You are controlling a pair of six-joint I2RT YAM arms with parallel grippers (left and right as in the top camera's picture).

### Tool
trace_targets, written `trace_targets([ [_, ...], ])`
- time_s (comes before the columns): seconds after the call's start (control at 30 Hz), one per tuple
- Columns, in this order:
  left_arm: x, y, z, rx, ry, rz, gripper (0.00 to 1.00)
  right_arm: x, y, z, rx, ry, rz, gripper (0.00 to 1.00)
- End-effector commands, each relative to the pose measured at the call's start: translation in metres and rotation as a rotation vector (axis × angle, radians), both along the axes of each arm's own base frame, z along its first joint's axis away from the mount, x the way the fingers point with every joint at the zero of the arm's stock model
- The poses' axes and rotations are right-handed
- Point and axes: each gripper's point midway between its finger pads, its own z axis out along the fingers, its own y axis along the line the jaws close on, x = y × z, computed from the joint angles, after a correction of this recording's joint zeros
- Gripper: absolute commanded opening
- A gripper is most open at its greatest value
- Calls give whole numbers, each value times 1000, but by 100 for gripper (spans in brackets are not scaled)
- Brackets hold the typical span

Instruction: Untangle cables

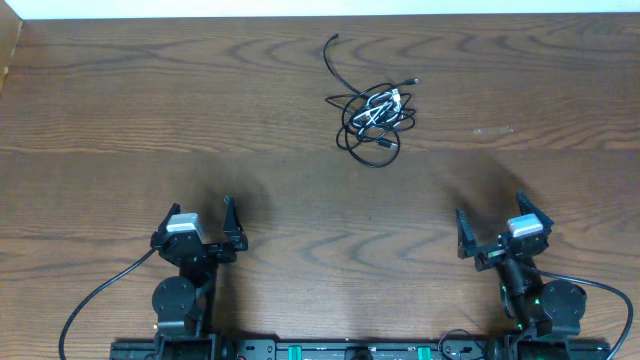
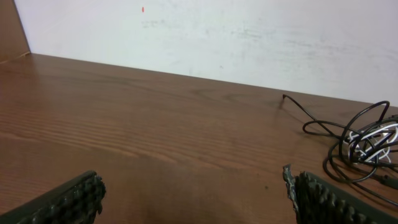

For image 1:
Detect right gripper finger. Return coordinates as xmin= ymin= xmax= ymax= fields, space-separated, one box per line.
xmin=516 ymin=191 xmax=554 ymax=229
xmin=456 ymin=208 xmax=477 ymax=259

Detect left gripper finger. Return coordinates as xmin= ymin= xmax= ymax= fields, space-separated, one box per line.
xmin=223 ymin=195 xmax=244 ymax=244
xmin=158 ymin=203 xmax=181 ymax=231

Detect long black cable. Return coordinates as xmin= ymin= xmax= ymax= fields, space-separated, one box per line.
xmin=322 ymin=33 xmax=420 ymax=169

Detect white cable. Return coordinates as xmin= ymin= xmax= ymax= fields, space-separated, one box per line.
xmin=351 ymin=88 xmax=403 ymax=130

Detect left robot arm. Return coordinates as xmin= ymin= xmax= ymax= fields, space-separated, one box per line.
xmin=150 ymin=196 xmax=248 ymax=359

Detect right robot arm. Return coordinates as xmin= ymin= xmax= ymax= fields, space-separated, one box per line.
xmin=456 ymin=191 xmax=586 ymax=359

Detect clear tape piece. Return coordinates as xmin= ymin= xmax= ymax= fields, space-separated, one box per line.
xmin=473 ymin=126 xmax=514 ymax=135

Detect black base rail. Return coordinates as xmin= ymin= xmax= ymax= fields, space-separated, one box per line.
xmin=109 ymin=335 xmax=609 ymax=360

